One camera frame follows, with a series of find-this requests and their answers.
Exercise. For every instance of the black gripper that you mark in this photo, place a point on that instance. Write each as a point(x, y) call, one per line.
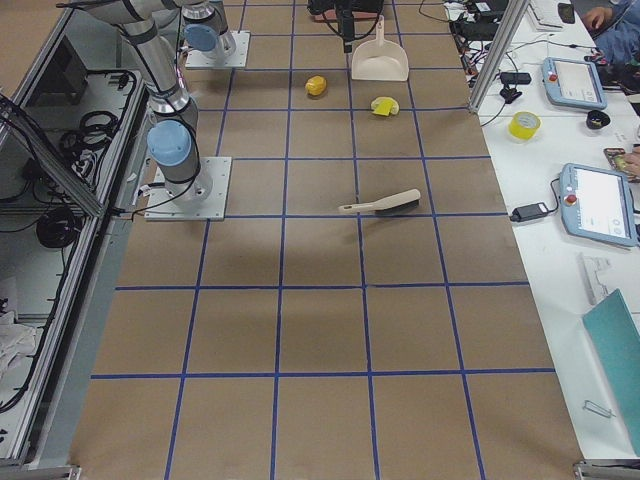
point(346, 22)

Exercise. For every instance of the beige plastic dustpan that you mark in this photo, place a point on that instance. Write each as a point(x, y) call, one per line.
point(380, 59)

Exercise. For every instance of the yellow paper ball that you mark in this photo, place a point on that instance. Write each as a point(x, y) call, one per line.
point(316, 86)

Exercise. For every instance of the yellow sponge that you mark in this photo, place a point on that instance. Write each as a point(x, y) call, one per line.
point(384, 106)

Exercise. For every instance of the beige hand brush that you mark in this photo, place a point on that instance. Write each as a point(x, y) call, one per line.
point(393, 204)

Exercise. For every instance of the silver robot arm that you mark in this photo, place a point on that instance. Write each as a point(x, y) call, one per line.
point(172, 140)
point(206, 27)

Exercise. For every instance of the yellow tape roll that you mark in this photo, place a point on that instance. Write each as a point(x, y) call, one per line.
point(524, 125)

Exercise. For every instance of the upper blue teach pendant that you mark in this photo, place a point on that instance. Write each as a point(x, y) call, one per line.
point(573, 83)

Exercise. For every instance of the blue teach pendant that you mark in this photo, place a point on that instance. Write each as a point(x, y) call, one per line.
point(596, 204)
point(573, 83)

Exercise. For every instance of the black power adapter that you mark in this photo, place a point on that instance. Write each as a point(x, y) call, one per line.
point(529, 212)

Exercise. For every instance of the lower blue teach pendant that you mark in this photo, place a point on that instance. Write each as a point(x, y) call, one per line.
point(596, 204)

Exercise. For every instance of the teal folder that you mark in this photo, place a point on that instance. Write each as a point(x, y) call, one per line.
point(615, 337)

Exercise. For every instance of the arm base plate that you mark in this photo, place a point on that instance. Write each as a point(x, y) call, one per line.
point(235, 55)
point(206, 199)

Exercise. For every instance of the aluminium frame post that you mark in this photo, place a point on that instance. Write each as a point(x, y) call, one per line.
point(507, 28)

